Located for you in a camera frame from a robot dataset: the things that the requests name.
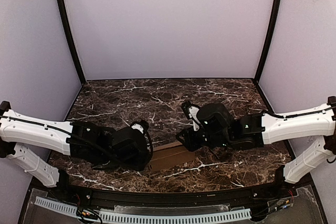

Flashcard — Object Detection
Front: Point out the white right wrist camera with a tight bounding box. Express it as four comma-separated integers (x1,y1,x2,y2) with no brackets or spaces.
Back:
181,100,201,131

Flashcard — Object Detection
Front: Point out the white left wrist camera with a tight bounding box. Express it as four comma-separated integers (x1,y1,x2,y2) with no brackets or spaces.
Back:
130,120,149,133

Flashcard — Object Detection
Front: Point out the black frame post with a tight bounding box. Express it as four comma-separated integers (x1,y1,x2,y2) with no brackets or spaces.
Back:
57,0,86,85
254,0,281,83

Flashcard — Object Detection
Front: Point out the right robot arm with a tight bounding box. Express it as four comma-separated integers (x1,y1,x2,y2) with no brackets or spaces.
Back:
176,96,335,184

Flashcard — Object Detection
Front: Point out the black left frame post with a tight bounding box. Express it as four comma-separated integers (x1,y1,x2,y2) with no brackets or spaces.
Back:
57,0,86,85

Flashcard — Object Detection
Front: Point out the black right frame post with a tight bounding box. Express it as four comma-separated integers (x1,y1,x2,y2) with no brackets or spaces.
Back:
254,0,281,83

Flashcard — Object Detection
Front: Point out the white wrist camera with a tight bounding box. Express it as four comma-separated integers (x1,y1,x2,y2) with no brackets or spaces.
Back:
181,100,201,131
130,120,149,133

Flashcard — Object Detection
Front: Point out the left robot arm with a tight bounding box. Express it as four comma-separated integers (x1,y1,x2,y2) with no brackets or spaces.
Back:
1,101,153,188

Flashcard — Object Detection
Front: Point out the white slotted cable duct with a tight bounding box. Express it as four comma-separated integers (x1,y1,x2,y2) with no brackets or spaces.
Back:
34,196,251,223

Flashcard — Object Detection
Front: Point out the brown cardboard box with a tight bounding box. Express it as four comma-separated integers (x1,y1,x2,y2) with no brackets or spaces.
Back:
149,142,196,172

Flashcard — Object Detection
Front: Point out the black front table rail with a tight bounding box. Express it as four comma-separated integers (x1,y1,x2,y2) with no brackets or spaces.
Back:
69,183,297,208

